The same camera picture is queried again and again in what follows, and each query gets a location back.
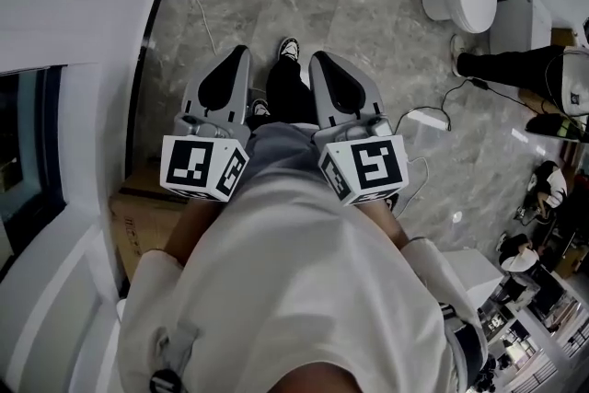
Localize brown cardboard box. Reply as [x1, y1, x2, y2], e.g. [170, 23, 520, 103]
[110, 158, 194, 282]

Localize pale grey fabric strap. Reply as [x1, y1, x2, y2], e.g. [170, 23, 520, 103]
[156, 319, 202, 383]

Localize white rectangular pedestal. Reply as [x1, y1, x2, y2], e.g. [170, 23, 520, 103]
[441, 246, 505, 305]

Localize dark glass window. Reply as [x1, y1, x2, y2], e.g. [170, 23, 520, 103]
[0, 64, 65, 226]

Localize person's left forearm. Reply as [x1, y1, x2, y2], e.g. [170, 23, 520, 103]
[163, 195, 231, 268]

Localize person's grey inner shirt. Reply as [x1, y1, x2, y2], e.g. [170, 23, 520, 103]
[243, 121, 335, 199]

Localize thin white cable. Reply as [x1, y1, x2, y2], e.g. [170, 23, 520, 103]
[163, 0, 220, 59]

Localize black white striped strap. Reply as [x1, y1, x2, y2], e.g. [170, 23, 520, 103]
[149, 366, 180, 393]
[439, 301, 489, 393]

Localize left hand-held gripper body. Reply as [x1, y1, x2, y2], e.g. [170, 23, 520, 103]
[159, 103, 252, 202]

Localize person's white t-shirt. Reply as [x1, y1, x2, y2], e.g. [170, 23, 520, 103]
[114, 172, 489, 393]

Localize white rectangular box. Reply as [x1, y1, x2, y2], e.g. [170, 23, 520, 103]
[488, 0, 553, 56]

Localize person's right shoe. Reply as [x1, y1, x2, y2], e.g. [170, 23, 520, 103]
[278, 36, 301, 61]

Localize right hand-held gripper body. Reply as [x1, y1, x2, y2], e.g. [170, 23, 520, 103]
[317, 111, 410, 207]

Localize person's chin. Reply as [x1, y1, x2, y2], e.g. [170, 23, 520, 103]
[271, 361, 364, 393]

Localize black floor cable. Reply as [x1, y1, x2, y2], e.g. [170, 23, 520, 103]
[393, 76, 475, 135]

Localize person's black trousers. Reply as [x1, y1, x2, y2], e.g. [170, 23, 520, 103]
[264, 57, 318, 125]

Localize person's right forearm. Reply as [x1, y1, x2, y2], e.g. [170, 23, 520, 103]
[367, 201, 411, 250]

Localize white floor cable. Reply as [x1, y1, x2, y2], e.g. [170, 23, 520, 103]
[395, 156, 430, 220]

